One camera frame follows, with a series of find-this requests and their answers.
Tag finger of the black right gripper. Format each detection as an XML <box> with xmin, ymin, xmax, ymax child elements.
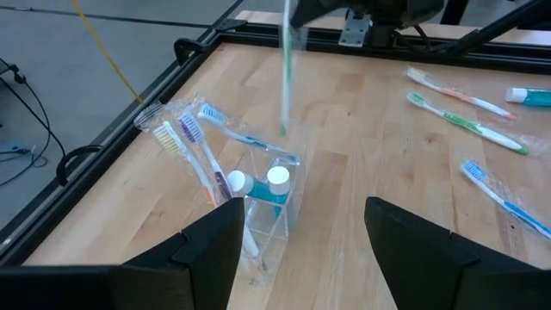
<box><xmin>289</xmin><ymin>0</ymin><xmax>348</xmax><ymax>30</ymax></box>

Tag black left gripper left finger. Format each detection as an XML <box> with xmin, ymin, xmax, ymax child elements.
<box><xmin>122</xmin><ymin>196</ymin><xmax>246</xmax><ymax>310</ymax></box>

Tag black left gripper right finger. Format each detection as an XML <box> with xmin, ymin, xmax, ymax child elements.
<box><xmin>364</xmin><ymin>196</ymin><xmax>517</xmax><ymax>310</ymax></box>

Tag green toothbrush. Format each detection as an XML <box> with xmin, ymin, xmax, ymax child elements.
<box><xmin>406</xmin><ymin>90</ymin><xmax>539</xmax><ymax>157</ymax></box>
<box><xmin>278</xmin><ymin>0</ymin><xmax>295</xmax><ymax>139</ymax></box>

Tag orange toothbrush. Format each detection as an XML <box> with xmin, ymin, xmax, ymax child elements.
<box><xmin>406</xmin><ymin>65</ymin><xmax>518</xmax><ymax>121</ymax></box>

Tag blue toothbrush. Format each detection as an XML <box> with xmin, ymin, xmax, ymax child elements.
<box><xmin>196</xmin><ymin>102</ymin><xmax>301</xmax><ymax>167</ymax></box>
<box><xmin>459</xmin><ymin>158</ymin><xmax>551</xmax><ymax>241</ymax></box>

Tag yellow toothbrush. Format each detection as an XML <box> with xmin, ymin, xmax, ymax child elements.
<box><xmin>133</xmin><ymin>102</ymin><xmax>219</xmax><ymax>208</ymax></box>

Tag purple toothbrush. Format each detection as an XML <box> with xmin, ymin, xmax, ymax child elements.
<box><xmin>177</xmin><ymin>110</ymin><xmax>236</xmax><ymax>202</ymax></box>

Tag clear acrylic organizer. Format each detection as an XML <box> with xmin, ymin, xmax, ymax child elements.
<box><xmin>223</xmin><ymin>146</ymin><xmax>307</xmax><ymax>286</ymax></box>

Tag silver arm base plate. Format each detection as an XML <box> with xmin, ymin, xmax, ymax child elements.
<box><xmin>337</xmin><ymin>9</ymin><xmax>372</xmax><ymax>48</ymax></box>

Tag black frame post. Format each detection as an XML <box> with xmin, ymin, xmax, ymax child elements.
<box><xmin>439</xmin><ymin>0</ymin><xmax>471</xmax><ymax>26</ymax></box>

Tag black table frame rail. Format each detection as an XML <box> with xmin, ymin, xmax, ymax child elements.
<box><xmin>0</xmin><ymin>29</ymin><xmax>227</xmax><ymax>267</ymax></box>
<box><xmin>214</xmin><ymin>20</ymin><xmax>551</xmax><ymax>75</ymax></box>

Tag black diagonal frame brace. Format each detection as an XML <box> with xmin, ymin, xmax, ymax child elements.
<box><xmin>430</xmin><ymin>0</ymin><xmax>551</xmax><ymax>56</ymax></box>

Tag black frame handle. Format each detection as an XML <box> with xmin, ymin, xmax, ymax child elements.
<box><xmin>54</xmin><ymin>145</ymin><xmax>105</xmax><ymax>188</ymax></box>
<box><xmin>173</xmin><ymin>37</ymin><xmax>219</xmax><ymax>66</ymax></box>

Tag yellow hanging cable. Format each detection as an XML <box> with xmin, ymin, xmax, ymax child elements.
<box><xmin>70</xmin><ymin>0</ymin><xmax>145</xmax><ymax>105</ymax></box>

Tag black floor cable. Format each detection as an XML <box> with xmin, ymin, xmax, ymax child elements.
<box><xmin>0</xmin><ymin>58</ymin><xmax>68</xmax><ymax>187</ymax></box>

